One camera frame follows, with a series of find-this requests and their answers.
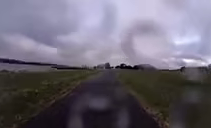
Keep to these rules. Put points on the dark asphalt road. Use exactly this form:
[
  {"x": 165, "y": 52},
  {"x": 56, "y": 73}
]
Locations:
[{"x": 103, "y": 90}]

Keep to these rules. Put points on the distant row of trees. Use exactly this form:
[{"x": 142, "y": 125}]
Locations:
[{"x": 126, "y": 66}]

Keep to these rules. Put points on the dark wooded ridge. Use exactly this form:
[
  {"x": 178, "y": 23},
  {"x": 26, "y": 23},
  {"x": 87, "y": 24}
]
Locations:
[{"x": 16, "y": 61}]

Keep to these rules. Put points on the green grass field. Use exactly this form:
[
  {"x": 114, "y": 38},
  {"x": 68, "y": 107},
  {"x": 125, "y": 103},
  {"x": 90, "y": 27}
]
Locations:
[
  {"x": 23, "y": 90},
  {"x": 156, "y": 86}
]

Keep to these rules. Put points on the pale field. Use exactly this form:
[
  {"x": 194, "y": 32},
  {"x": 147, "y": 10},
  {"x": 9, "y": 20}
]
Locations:
[{"x": 16, "y": 66}]

